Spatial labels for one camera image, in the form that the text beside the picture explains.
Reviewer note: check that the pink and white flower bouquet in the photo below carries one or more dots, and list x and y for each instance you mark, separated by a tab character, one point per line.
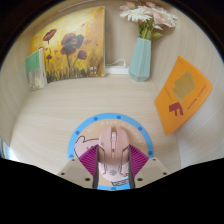
150	15

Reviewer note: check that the orange book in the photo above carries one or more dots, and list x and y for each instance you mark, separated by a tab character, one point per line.
181	95

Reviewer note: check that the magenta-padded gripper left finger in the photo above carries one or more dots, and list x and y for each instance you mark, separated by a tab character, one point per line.
78	170

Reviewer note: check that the white power strip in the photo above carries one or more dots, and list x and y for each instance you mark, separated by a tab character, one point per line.
116	70

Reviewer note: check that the pink computer mouse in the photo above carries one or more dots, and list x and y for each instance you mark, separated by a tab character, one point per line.
113	153

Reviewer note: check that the teal faceted vase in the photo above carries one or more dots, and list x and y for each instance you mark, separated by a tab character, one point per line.
140	61

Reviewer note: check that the green and beige book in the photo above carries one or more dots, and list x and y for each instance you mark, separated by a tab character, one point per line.
35	70

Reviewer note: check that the white light bar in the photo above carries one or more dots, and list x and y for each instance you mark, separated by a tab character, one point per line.
71	6

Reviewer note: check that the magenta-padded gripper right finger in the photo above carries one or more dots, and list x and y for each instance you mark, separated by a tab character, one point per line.
148	170

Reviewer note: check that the yellow poppy flower painting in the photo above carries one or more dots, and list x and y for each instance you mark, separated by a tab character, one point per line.
85	23

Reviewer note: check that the round blue-rimmed cartoon mouse pad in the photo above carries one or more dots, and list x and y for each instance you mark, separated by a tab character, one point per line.
85	133

